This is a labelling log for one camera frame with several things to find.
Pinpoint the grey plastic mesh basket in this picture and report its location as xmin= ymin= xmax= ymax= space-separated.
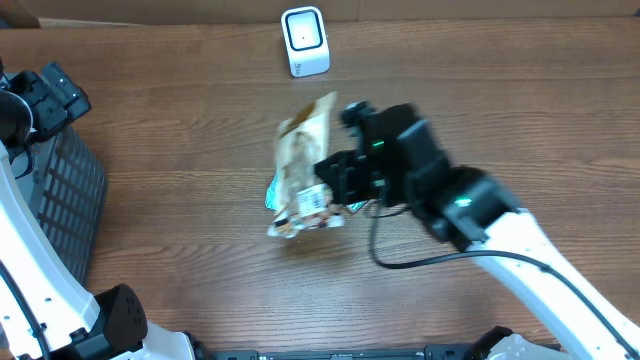
xmin=10 ymin=127 xmax=107 ymax=284

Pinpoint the white barcode scanner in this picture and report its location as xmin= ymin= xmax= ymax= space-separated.
xmin=281 ymin=6 xmax=331 ymax=78

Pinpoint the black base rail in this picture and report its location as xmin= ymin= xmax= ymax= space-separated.
xmin=211 ymin=344 xmax=470 ymax=360

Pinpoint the small teal tissue pack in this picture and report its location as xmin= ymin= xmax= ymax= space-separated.
xmin=344 ymin=200 xmax=369 ymax=215

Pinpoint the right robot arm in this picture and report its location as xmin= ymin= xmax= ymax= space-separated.
xmin=315 ymin=102 xmax=639 ymax=359

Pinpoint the teal wet wipes pack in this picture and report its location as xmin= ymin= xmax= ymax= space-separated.
xmin=264 ymin=175 xmax=278 ymax=211

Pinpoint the beige brown snack bag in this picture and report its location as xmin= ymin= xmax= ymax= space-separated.
xmin=267 ymin=91 xmax=344 ymax=238

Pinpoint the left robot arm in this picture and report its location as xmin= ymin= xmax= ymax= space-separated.
xmin=1 ymin=62 xmax=209 ymax=359

